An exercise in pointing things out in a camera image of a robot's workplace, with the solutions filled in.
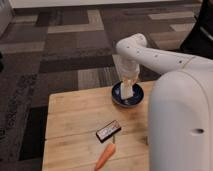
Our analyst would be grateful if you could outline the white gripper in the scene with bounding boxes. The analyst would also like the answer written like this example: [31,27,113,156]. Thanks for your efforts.
[120,59,140,97]

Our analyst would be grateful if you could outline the white sponge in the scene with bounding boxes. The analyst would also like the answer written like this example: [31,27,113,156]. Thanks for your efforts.
[121,79,133,100]

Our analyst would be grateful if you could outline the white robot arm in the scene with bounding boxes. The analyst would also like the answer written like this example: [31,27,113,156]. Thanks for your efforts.
[116,33,213,171]

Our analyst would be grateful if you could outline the dark blue bowl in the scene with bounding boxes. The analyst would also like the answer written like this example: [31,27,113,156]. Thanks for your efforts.
[111,82,144,108]

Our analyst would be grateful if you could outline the black snack bar package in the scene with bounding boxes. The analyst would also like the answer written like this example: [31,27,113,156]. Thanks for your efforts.
[96,120,121,143]

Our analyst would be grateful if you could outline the orange carrot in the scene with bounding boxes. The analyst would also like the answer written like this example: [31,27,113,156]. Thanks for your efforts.
[95,143,116,171]

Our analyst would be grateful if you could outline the black chair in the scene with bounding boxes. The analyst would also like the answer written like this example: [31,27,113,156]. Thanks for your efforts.
[180,0,213,59]

